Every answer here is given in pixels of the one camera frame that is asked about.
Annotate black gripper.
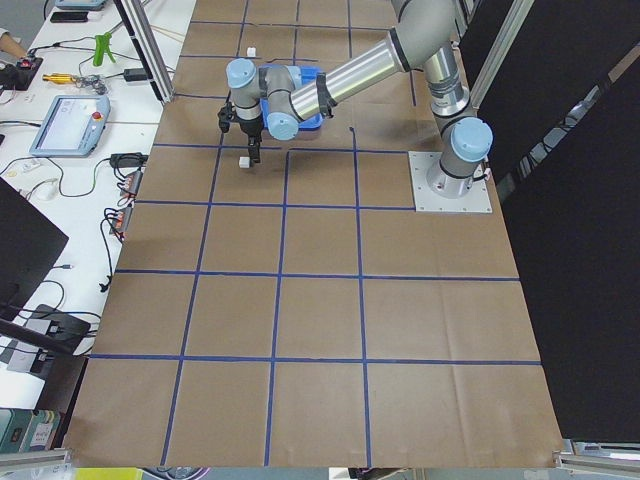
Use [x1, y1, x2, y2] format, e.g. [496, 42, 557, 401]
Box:
[217, 102, 264, 164]

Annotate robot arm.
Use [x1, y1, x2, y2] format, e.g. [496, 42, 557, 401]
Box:
[218, 0, 493, 199]

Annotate blue plastic tray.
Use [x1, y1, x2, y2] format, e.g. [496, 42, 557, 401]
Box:
[261, 65, 323, 131]

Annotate black power adapter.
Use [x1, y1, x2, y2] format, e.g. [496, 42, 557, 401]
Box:
[123, 68, 149, 83]

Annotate green clamp tool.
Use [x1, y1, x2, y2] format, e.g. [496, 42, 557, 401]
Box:
[92, 32, 116, 67]

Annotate teach pendant tablet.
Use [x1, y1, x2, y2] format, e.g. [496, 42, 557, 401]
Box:
[29, 95, 111, 158]

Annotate black monitor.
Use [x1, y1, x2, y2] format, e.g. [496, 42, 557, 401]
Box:
[0, 180, 69, 321]

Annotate aluminium frame post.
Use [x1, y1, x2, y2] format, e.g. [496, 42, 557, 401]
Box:
[114, 0, 175, 105]

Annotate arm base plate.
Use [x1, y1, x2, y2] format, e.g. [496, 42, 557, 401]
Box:
[408, 151, 493, 214]

